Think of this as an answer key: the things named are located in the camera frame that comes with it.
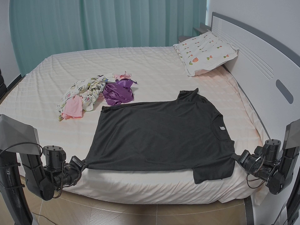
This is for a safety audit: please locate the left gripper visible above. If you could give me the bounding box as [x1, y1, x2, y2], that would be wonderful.
[61, 156, 86, 187]

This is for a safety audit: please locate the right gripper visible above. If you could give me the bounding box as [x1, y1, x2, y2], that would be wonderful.
[231, 150, 264, 176]

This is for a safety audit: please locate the black T-shirt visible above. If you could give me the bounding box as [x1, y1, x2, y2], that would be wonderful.
[82, 88, 235, 185]

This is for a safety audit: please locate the white printed pyjama top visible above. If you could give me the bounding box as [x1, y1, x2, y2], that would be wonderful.
[56, 73, 118, 121]

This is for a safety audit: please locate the purple satin garment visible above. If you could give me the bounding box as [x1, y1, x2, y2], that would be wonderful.
[97, 75, 139, 107]

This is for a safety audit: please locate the white printed pillow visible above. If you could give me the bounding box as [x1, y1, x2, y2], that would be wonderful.
[173, 31, 239, 77]

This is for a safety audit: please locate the pale pink garment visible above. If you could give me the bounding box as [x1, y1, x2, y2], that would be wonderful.
[114, 71, 132, 81]

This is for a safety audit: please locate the bed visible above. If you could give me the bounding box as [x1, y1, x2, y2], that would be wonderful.
[0, 11, 300, 225]

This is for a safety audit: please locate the grey bedside table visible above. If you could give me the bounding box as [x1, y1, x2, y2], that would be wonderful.
[178, 22, 211, 44]

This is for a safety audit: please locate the blue-green curtain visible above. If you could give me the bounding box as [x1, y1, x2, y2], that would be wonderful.
[9, 0, 208, 77]

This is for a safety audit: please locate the black cable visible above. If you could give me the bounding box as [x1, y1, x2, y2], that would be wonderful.
[246, 172, 268, 189]
[53, 170, 64, 199]
[30, 211, 58, 225]
[0, 143, 44, 158]

